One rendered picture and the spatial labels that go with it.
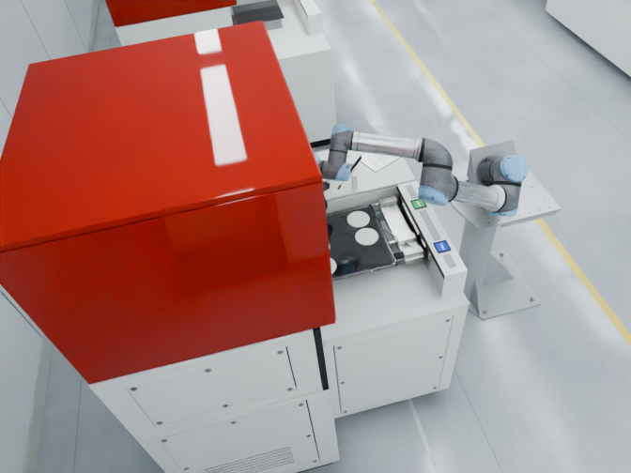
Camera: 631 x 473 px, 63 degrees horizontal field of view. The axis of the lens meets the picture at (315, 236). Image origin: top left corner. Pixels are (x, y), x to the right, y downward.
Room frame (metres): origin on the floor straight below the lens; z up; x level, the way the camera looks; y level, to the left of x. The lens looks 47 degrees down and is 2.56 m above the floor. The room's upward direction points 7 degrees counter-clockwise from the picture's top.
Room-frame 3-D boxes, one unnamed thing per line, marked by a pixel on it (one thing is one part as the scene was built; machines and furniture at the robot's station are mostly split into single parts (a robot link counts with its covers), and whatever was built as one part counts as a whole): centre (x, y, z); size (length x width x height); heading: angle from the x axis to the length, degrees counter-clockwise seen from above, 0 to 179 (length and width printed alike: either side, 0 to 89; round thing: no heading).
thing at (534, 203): (1.77, -0.88, 0.75); 0.45 x 0.44 x 0.13; 99
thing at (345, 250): (1.47, -0.11, 0.90); 0.34 x 0.34 x 0.01; 8
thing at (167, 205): (1.21, 0.39, 1.52); 0.81 x 0.75 x 0.59; 8
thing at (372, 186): (1.87, -0.16, 0.89); 0.62 x 0.35 x 0.14; 98
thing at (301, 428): (1.20, 0.42, 0.41); 0.82 x 0.71 x 0.82; 8
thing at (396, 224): (1.53, -0.37, 0.87); 0.36 x 0.08 x 0.03; 8
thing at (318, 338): (1.25, 0.08, 1.02); 0.82 x 0.03 x 0.40; 8
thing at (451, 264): (1.46, -0.48, 0.89); 0.55 x 0.09 x 0.14; 8
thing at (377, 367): (1.57, -0.21, 0.41); 0.97 x 0.64 x 0.82; 8
